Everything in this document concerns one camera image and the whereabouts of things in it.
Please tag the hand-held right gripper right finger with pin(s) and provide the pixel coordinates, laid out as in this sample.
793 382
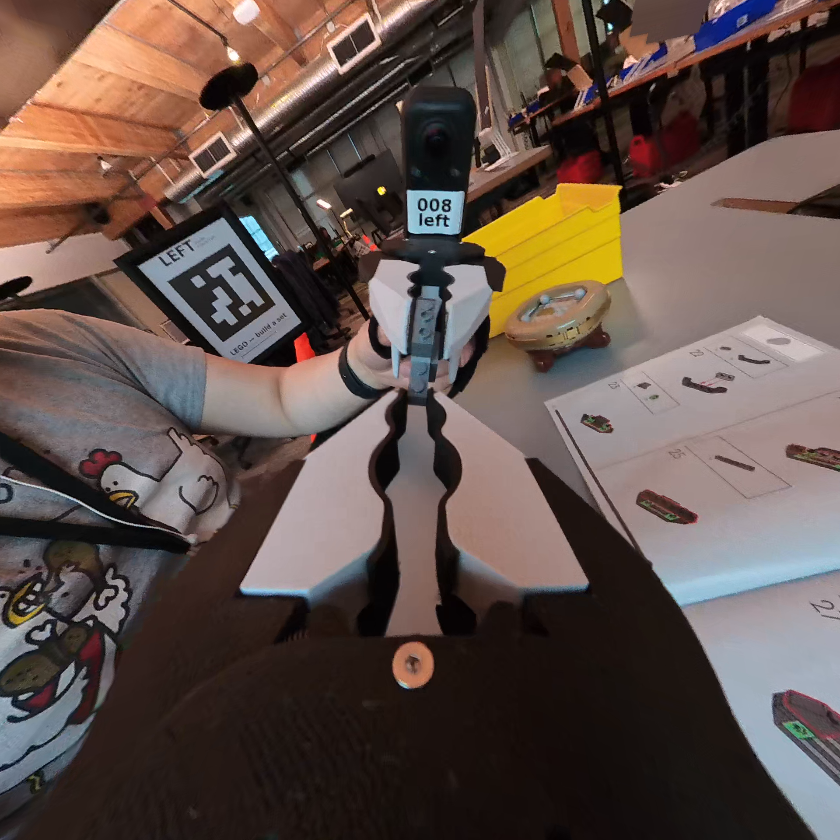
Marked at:
512 525

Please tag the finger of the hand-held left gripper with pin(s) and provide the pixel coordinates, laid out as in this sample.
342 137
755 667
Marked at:
390 295
469 302

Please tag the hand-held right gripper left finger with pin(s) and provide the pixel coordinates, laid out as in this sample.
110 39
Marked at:
315 525

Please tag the long studded toy brick plate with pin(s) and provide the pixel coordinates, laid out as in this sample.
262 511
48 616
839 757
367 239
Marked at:
423 348

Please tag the person's left forearm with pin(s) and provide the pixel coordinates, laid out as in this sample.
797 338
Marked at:
275 407

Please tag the grey desk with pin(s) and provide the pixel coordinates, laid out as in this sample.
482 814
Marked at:
689 262

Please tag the person's left hand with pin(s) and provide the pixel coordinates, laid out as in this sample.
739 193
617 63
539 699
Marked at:
374 358

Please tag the grey background table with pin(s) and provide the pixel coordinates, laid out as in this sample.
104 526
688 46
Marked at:
505 170

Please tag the black monitor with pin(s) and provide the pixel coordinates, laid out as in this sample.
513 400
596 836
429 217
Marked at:
371 184

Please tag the tan round brick model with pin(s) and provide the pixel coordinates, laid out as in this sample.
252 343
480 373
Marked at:
558 321

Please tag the black wristband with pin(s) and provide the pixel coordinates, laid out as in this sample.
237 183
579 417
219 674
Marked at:
354 380

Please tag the orange traffic cone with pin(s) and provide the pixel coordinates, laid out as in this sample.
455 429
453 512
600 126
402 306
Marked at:
302 348

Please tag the yellow plastic bin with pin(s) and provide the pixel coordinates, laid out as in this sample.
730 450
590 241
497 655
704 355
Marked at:
558 249

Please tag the white air vent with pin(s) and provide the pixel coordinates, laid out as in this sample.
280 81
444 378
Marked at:
212 154
354 40

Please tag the red bag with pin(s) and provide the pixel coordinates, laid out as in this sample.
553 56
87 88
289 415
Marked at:
581 167
663 144

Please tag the black framed marker sign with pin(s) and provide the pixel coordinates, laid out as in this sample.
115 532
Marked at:
216 289

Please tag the black pole with round base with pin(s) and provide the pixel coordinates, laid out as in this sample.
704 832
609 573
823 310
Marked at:
607 92

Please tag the open building instruction booklet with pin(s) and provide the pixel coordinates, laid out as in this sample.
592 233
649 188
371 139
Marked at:
722 525

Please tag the black pole with disc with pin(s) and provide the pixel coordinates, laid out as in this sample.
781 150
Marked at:
14 287
229 82

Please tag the wooden background table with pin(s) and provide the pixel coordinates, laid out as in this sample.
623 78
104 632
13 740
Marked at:
656 65

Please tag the white ceiling device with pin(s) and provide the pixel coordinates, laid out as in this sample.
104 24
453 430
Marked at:
247 12

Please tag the silver ceiling duct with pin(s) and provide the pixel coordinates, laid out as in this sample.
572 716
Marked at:
328 92

